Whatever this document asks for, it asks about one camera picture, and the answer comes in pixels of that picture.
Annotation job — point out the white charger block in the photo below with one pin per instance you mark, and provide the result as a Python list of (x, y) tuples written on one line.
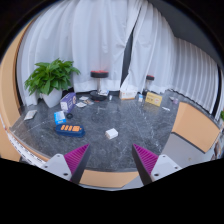
[(111, 133)]

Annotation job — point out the booklet on stool base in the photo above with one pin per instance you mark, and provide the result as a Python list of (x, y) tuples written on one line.
[(103, 93)]

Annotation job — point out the yellow box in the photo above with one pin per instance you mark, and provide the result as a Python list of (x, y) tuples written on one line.
[(153, 99)]

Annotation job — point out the white and orange box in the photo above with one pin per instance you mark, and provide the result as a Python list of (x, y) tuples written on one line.
[(128, 95)]

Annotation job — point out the small purple item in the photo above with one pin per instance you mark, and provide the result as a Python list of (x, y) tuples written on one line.
[(175, 101)]

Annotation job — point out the printed card with picture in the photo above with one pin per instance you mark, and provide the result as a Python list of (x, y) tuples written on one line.
[(88, 102)]

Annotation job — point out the wide white curtain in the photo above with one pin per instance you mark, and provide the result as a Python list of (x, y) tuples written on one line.
[(93, 36)]

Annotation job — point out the small white tube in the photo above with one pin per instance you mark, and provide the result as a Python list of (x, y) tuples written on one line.
[(110, 97)]

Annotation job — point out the purple cardboard box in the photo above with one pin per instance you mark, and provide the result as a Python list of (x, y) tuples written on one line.
[(68, 102)]

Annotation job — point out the white flat packet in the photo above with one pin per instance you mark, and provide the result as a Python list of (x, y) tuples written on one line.
[(30, 114)]

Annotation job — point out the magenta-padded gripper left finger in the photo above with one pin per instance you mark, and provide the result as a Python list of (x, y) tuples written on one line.
[(60, 165)]

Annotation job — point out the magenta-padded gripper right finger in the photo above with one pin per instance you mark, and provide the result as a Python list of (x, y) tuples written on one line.
[(163, 165)]

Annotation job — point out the small white flat item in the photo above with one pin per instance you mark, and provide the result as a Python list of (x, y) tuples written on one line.
[(165, 108)]

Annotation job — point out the white pleated curtain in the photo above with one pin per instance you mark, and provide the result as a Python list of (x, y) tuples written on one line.
[(196, 73)]

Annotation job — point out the small blue and white box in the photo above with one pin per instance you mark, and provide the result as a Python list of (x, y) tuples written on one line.
[(140, 98)]

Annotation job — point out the white printed card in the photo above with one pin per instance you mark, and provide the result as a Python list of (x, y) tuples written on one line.
[(81, 104), (84, 98)]

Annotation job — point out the green plant in white pot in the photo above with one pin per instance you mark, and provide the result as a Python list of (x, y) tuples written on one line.
[(50, 78)]

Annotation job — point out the narrow white curtain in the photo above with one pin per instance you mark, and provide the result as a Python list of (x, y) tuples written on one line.
[(151, 43)]

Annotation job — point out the orange wooden counter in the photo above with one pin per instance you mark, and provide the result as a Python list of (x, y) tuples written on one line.
[(195, 128)]

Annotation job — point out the small black round dish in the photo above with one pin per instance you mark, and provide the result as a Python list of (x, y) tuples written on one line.
[(69, 116)]

